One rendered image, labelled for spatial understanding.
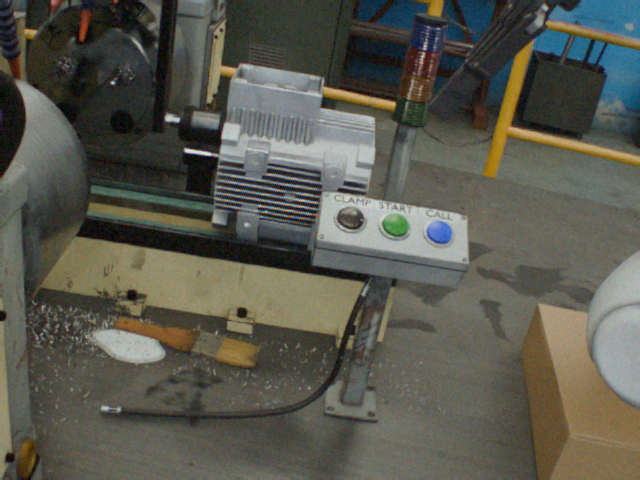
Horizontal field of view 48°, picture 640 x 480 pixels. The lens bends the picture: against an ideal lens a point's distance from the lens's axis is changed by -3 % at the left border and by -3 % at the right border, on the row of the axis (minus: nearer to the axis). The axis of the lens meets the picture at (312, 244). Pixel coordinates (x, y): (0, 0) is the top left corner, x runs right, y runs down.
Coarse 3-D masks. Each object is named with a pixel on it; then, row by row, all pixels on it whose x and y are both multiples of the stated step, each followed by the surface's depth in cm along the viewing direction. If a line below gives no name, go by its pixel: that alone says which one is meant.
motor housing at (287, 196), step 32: (320, 128) 97; (352, 128) 97; (224, 160) 94; (288, 160) 94; (320, 160) 95; (352, 160) 96; (224, 192) 96; (256, 192) 95; (288, 192) 95; (320, 192) 96; (352, 192) 96; (288, 224) 98
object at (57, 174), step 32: (32, 96) 75; (32, 128) 71; (64, 128) 77; (32, 160) 69; (64, 160) 75; (32, 192) 67; (64, 192) 74; (32, 224) 66; (64, 224) 74; (32, 256) 68; (32, 288) 70
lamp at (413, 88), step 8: (408, 80) 125; (416, 80) 124; (424, 80) 124; (432, 80) 125; (400, 88) 127; (408, 88) 125; (416, 88) 125; (424, 88) 125; (432, 88) 127; (400, 96) 127; (408, 96) 126; (416, 96) 125; (424, 96) 126
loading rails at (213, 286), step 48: (96, 192) 110; (144, 192) 113; (192, 192) 113; (96, 240) 102; (144, 240) 101; (192, 240) 101; (240, 240) 102; (48, 288) 106; (96, 288) 105; (144, 288) 105; (192, 288) 105; (240, 288) 104; (288, 288) 104; (336, 288) 104; (336, 336) 106
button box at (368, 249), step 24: (336, 216) 80; (384, 216) 81; (408, 216) 82; (432, 216) 82; (456, 216) 83; (336, 240) 79; (360, 240) 79; (384, 240) 79; (408, 240) 80; (456, 240) 81; (312, 264) 82; (336, 264) 82; (360, 264) 81; (384, 264) 81; (408, 264) 80; (432, 264) 80; (456, 264) 79
